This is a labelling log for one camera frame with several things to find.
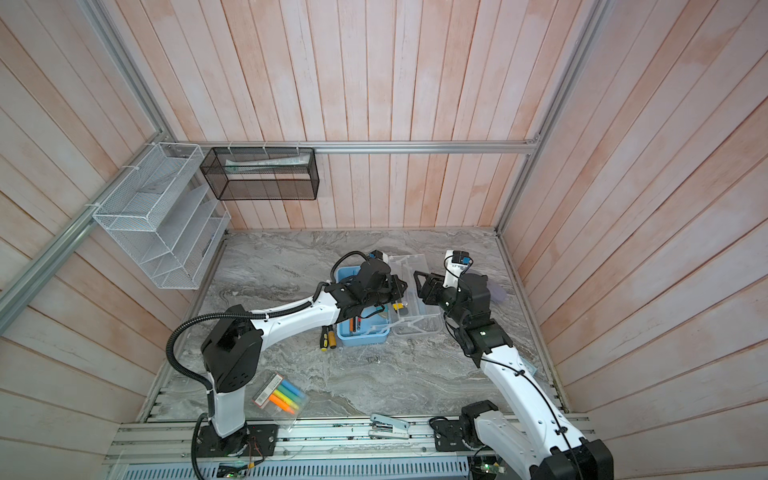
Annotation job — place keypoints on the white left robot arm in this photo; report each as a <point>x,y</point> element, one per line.
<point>233,347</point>

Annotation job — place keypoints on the lilac fabric glasses case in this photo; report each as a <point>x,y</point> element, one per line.
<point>497,293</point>

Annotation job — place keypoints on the white stapler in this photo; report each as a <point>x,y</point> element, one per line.
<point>383,426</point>

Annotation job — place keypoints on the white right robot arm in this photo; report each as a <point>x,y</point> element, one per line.
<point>546,445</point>

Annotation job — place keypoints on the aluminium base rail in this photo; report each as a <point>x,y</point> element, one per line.
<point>314,438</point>

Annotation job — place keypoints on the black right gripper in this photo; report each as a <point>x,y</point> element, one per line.
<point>434,286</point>

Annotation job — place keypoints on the white wire mesh shelf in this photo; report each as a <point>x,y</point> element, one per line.
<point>170,226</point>

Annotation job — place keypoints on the highlighter pack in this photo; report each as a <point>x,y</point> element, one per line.
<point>278,397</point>

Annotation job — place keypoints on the black mesh wall basket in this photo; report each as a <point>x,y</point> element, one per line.
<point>262,173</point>

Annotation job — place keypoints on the light blue tool box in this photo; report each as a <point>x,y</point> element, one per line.
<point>375,323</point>

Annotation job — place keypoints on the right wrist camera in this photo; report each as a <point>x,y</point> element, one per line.
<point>455,262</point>

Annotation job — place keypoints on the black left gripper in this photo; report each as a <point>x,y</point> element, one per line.
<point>398,289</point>

